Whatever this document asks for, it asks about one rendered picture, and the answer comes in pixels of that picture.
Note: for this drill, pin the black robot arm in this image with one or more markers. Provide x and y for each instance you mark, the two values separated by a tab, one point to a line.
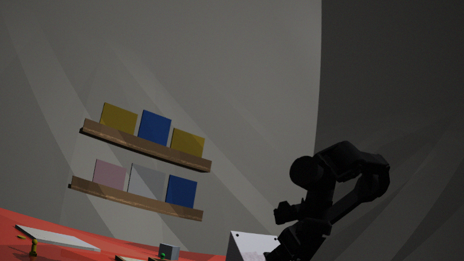
318	174

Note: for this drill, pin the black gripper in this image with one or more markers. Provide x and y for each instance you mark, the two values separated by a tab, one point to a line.
311	229

